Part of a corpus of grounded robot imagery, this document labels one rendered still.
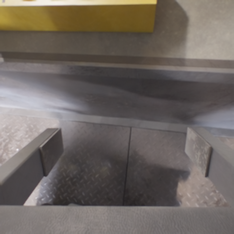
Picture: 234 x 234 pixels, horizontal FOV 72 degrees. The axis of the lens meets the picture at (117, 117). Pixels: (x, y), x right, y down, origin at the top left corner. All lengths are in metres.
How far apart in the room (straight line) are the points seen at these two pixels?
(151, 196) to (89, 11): 0.87
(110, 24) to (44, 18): 0.08
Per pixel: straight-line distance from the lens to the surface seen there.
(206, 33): 0.25
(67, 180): 1.03
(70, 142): 0.99
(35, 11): 0.25
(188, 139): 0.17
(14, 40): 0.30
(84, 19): 0.23
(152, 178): 0.93
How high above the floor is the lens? 0.91
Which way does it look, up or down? 79 degrees down
